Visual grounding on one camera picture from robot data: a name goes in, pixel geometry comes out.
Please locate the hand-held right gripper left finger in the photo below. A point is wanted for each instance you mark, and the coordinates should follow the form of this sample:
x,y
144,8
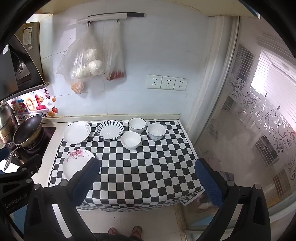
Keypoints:
x,y
89,172

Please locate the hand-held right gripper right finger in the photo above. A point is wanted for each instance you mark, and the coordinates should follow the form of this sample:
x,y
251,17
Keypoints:
x,y
208,183

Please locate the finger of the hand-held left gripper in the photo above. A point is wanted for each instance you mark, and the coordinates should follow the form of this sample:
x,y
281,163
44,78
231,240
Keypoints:
x,y
3,153
30,165

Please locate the white plate pink flowers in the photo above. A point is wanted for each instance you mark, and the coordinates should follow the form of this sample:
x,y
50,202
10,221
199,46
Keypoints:
x,y
74,165

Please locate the plain white bowl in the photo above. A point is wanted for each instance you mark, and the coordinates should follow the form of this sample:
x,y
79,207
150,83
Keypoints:
x,y
130,139

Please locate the stainless steel pot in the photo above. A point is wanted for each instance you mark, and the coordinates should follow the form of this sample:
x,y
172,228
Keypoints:
x,y
5,120

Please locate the black frying pan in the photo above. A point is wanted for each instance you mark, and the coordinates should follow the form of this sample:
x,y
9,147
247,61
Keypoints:
x,y
27,129

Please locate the black gas stove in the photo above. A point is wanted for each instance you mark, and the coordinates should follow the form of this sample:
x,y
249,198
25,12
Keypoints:
x,y
47,136

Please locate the white plate grey pattern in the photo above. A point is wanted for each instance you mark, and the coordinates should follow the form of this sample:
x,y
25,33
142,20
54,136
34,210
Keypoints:
x,y
75,134

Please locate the dark blue striped plate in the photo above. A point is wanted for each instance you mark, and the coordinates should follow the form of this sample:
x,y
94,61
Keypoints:
x,y
110,132

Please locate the black white checkered mat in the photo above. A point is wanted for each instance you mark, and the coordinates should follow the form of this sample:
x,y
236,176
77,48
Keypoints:
x,y
143,166

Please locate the person's left foot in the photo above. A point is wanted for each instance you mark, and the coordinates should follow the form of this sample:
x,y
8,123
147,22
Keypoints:
x,y
112,230

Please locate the person's foot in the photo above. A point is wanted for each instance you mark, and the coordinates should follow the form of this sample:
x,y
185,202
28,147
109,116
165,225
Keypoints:
x,y
112,230
136,231

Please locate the white bowl black rim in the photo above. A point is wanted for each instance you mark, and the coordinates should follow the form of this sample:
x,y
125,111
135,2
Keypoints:
x,y
137,124

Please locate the white bowl floral print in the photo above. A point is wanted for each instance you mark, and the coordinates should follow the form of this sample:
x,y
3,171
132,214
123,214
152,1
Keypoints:
x,y
156,129

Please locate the person's right foot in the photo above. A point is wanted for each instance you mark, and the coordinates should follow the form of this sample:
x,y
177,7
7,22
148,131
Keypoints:
x,y
136,231

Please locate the frosted pattern glass door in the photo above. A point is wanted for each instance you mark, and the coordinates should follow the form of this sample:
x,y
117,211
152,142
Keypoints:
x,y
254,115

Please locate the small bag orange contents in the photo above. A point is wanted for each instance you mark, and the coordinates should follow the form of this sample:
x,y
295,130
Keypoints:
x,y
77,86

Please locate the black range hood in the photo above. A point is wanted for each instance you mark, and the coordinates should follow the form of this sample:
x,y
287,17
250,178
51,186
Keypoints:
x,y
18,62

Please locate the clear plastic bag red contents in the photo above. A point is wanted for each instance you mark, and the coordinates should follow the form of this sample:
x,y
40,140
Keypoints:
x,y
115,75

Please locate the clear plastic bag white buns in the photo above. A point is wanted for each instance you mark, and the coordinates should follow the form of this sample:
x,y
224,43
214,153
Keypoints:
x,y
90,60

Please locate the colourful letter wall sticker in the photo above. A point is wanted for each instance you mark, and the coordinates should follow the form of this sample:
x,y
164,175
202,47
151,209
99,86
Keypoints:
x,y
30,104

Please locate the red apple wall sticker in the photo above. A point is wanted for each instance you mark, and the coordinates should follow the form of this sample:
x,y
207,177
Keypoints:
x,y
54,109

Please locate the red seal wall sticker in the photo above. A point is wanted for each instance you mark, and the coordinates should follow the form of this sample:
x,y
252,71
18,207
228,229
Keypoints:
x,y
47,93

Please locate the white wall socket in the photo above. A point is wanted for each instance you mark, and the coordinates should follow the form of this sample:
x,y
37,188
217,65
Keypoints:
x,y
180,84
153,81
168,83

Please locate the white wall hook rail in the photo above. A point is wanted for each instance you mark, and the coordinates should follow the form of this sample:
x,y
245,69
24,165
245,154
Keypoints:
x,y
101,17

